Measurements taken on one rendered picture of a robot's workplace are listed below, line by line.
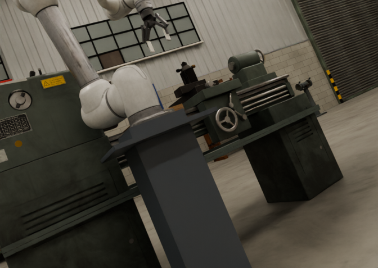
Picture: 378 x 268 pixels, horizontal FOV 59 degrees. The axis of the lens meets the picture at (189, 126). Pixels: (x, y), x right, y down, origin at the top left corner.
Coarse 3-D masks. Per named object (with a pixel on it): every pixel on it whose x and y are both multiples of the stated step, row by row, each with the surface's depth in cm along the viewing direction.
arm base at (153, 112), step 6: (150, 108) 138; (156, 108) 140; (138, 114) 137; (144, 114) 137; (150, 114) 138; (156, 114) 138; (162, 114) 139; (132, 120) 139; (138, 120) 137; (144, 120) 135; (132, 126) 138
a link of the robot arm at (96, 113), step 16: (16, 0) 145; (32, 0) 142; (48, 0) 144; (48, 16) 144; (48, 32) 147; (64, 32) 146; (64, 48) 146; (80, 48) 150; (80, 64) 148; (80, 80) 149; (96, 80) 150; (80, 96) 149; (96, 96) 146; (96, 112) 148; (112, 112) 145; (96, 128) 156
